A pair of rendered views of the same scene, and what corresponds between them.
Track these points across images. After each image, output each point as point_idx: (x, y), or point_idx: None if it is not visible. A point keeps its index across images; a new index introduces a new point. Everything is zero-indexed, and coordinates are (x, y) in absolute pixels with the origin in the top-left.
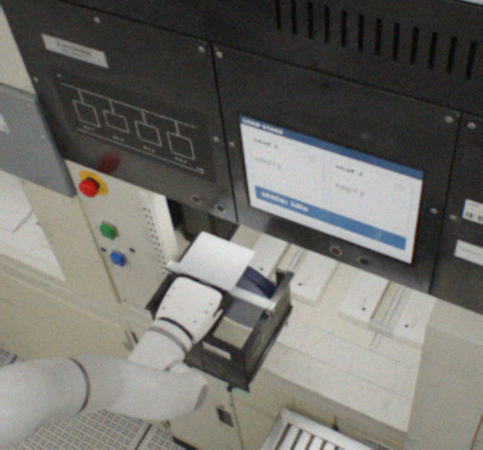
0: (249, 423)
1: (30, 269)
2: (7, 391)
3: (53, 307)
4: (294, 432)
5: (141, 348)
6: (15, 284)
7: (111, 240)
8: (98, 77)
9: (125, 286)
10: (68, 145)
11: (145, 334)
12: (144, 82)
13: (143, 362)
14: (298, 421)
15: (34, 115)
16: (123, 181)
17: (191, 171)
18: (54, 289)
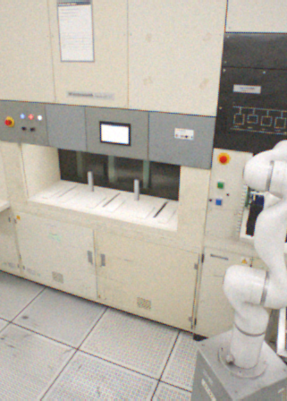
0: None
1: (156, 230)
2: None
3: (158, 253)
4: None
5: (271, 195)
6: (140, 244)
7: (222, 188)
8: (253, 98)
9: (213, 222)
10: (221, 139)
11: (268, 193)
12: (274, 96)
13: (276, 197)
14: None
15: (212, 125)
16: (240, 152)
17: (280, 135)
18: (165, 239)
